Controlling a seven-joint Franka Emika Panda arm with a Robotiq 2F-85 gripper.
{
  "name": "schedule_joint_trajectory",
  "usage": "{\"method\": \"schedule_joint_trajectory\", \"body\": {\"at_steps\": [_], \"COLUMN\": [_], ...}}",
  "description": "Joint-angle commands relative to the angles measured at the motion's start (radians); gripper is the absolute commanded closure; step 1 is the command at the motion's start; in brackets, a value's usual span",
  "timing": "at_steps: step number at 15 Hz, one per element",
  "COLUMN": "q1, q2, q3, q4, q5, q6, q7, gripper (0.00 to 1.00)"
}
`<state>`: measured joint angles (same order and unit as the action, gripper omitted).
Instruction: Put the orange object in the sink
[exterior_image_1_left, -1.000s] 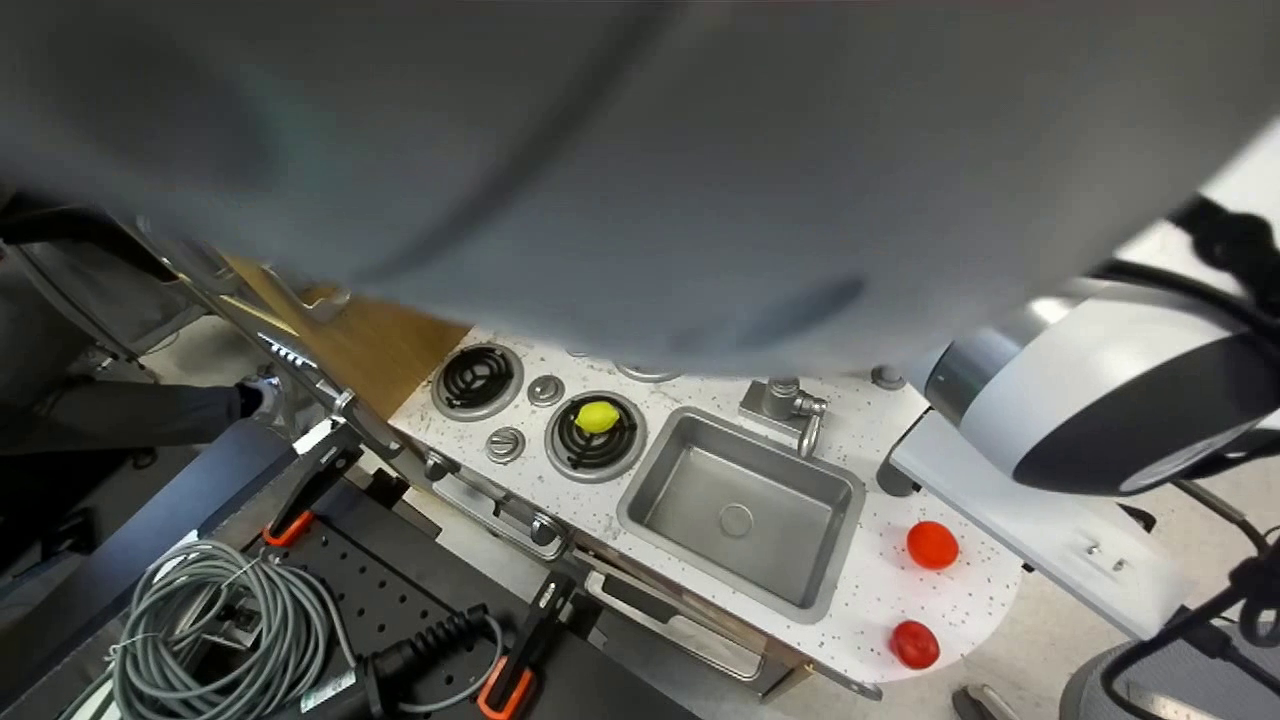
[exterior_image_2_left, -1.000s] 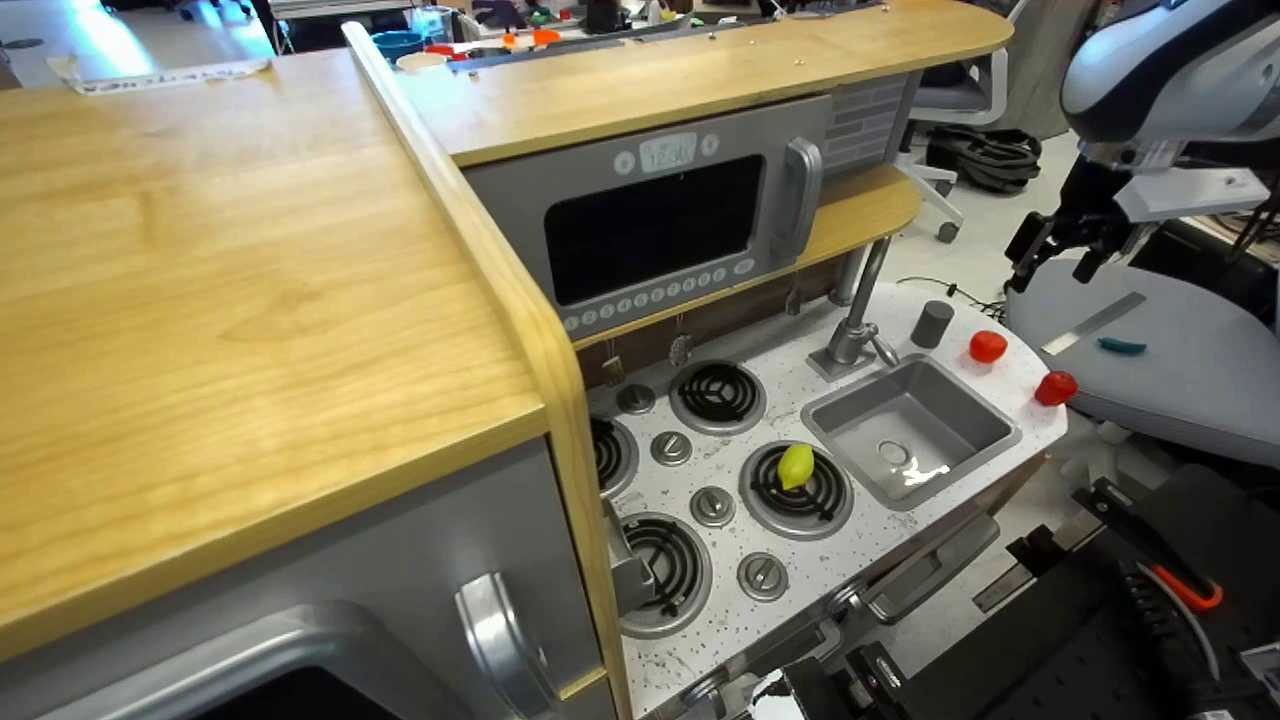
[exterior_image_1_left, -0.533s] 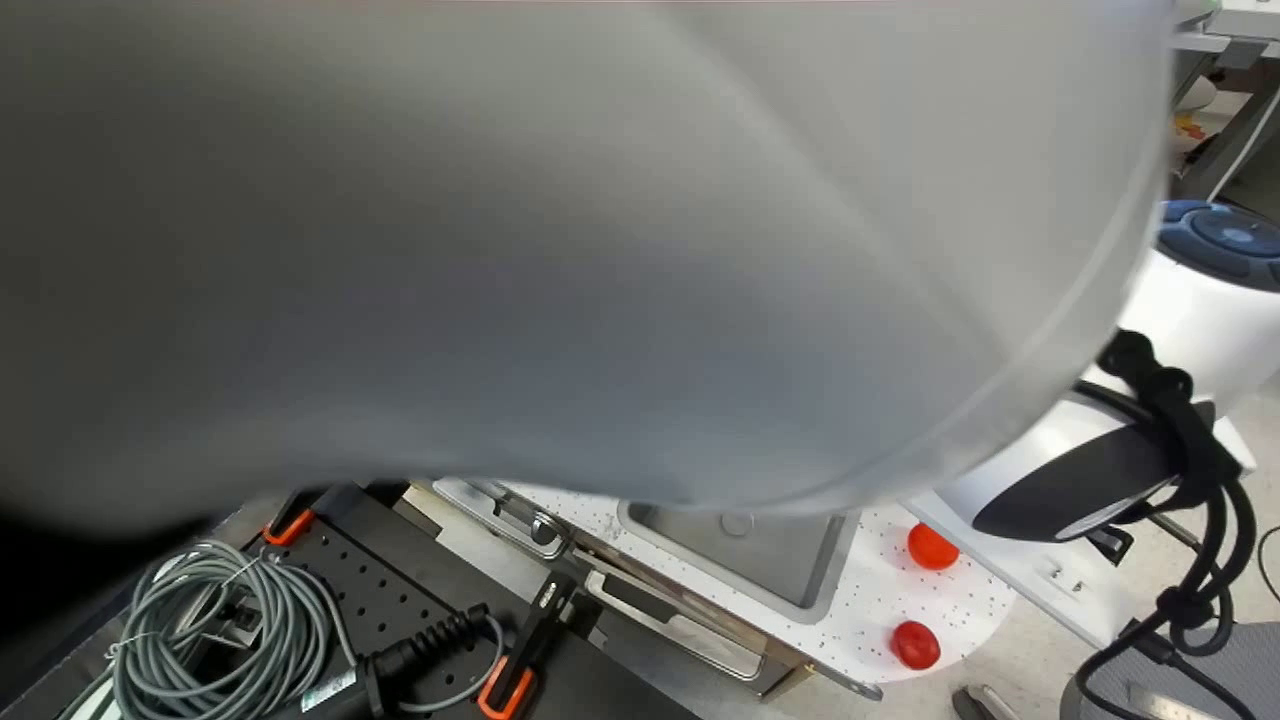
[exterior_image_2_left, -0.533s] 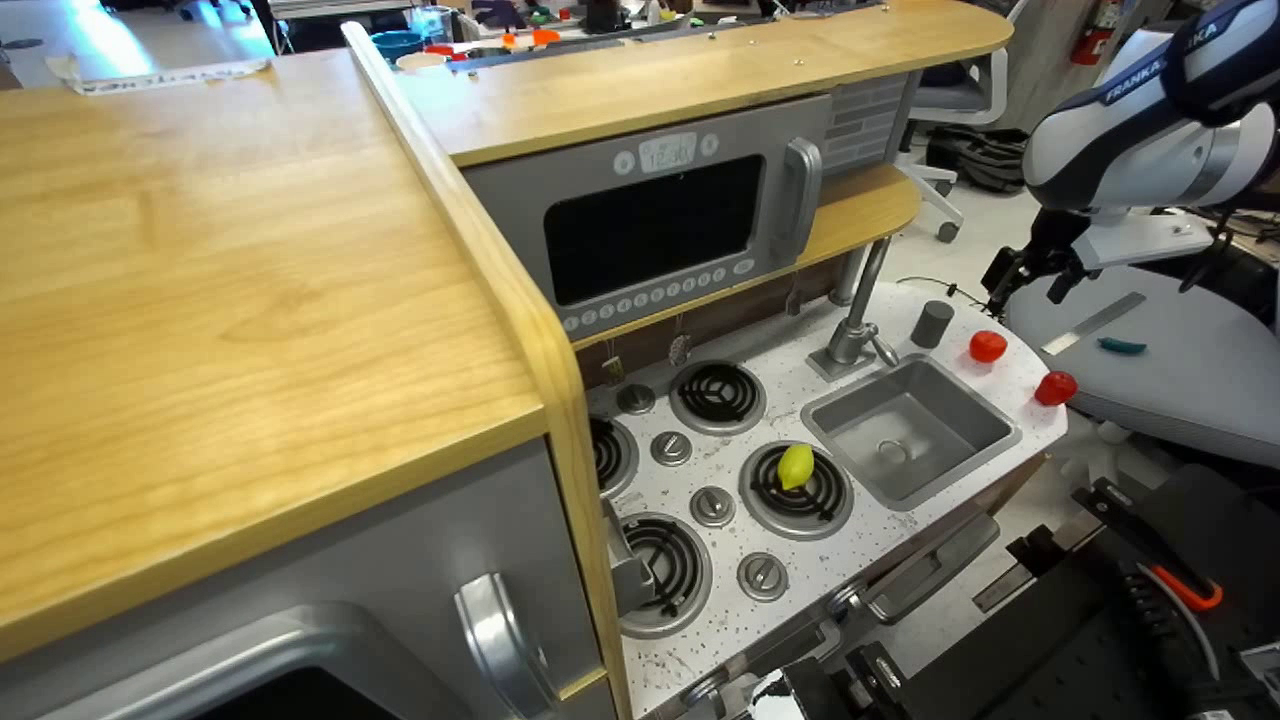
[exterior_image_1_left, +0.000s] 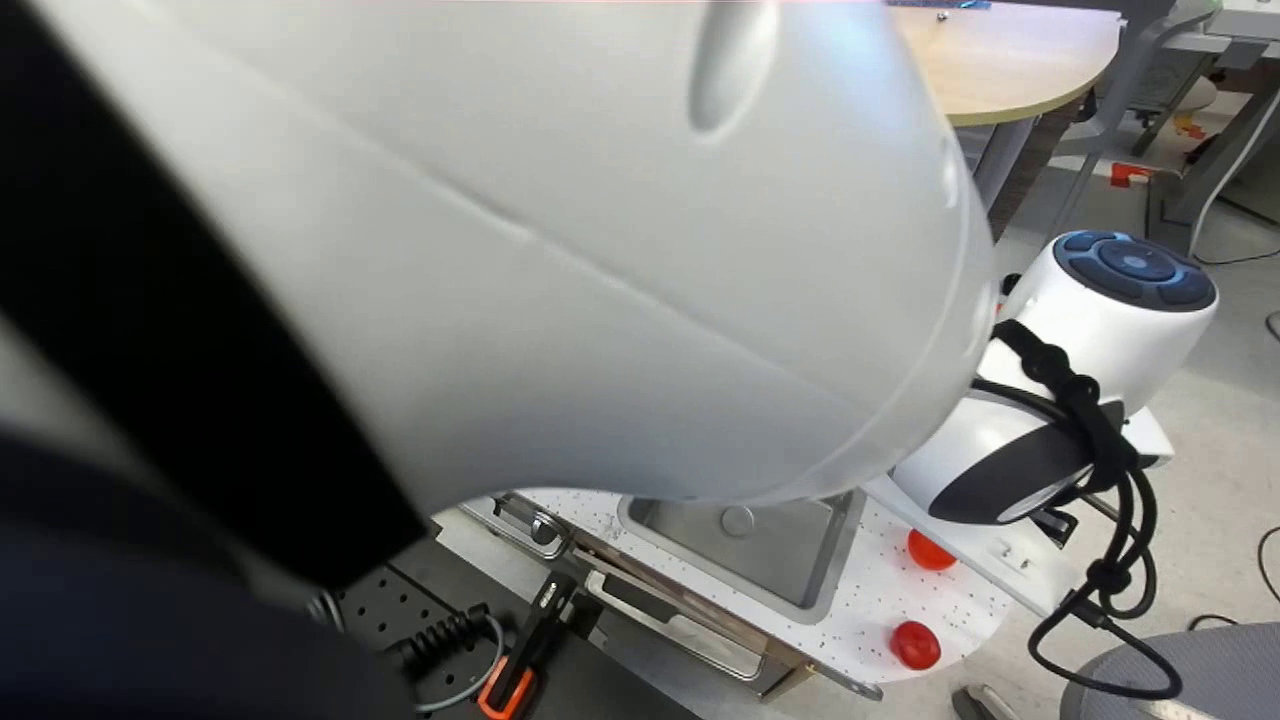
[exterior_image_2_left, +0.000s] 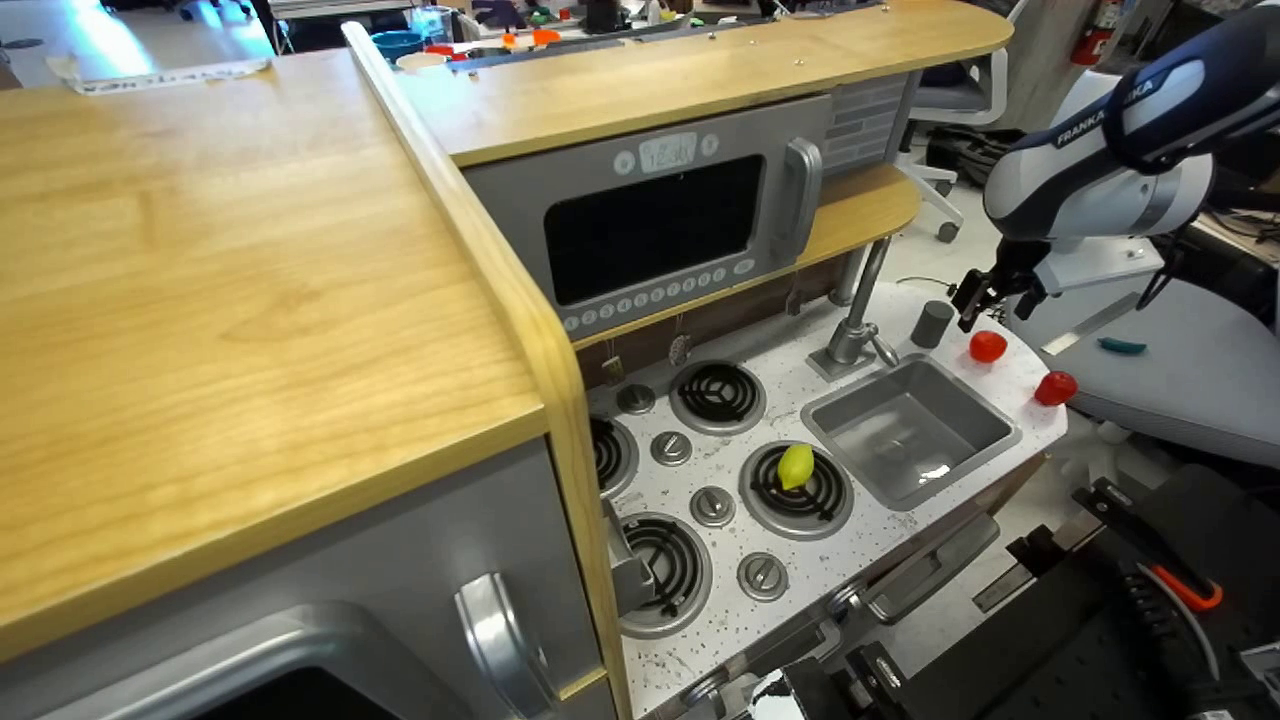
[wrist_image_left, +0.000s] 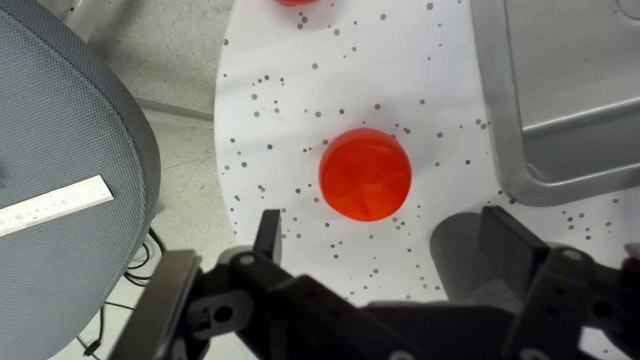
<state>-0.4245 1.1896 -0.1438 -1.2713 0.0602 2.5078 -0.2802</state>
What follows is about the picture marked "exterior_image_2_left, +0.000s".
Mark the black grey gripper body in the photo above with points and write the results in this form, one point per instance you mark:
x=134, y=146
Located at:
x=1020, y=260

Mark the orange round toy object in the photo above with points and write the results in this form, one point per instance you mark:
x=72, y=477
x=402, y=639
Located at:
x=985, y=345

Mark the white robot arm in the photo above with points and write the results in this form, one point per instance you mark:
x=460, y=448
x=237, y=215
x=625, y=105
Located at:
x=1107, y=187

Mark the red round toy object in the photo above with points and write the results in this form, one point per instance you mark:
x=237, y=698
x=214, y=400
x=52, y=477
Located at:
x=1058, y=389

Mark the grey toy sink basin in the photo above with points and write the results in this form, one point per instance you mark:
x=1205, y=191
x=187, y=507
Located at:
x=905, y=435

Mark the grey toy cylinder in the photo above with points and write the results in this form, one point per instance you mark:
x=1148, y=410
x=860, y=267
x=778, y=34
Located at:
x=929, y=324

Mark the silver toy faucet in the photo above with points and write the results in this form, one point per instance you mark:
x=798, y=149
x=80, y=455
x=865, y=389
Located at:
x=853, y=321

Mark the grey curved plastic shell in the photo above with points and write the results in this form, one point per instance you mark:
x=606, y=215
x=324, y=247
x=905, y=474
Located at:
x=1200, y=386

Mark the red fire extinguisher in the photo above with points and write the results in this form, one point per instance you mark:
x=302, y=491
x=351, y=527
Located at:
x=1090, y=34

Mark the yellow toy lemon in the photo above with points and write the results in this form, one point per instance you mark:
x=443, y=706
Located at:
x=798, y=466

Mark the black coil toy burner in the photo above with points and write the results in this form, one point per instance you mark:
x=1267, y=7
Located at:
x=817, y=507
x=606, y=455
x=717, y=399
x=662, y=567

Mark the grey toy microwave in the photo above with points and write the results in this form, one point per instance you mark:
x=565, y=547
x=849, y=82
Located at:
x=654, y=224

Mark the grey stove knob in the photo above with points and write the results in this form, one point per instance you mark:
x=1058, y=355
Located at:
x=668, y=446
x=761, y=575
x=713, y=507
x=634, y=399

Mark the wooden toy kitchen cabinet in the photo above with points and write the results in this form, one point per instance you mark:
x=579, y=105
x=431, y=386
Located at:
x=243, y=305

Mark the white measuring tape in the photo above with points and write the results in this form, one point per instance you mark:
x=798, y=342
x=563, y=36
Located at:
x=162, y=76

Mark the silver metal bracket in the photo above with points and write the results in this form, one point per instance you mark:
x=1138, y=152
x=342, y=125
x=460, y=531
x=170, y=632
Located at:
x=933, y=567

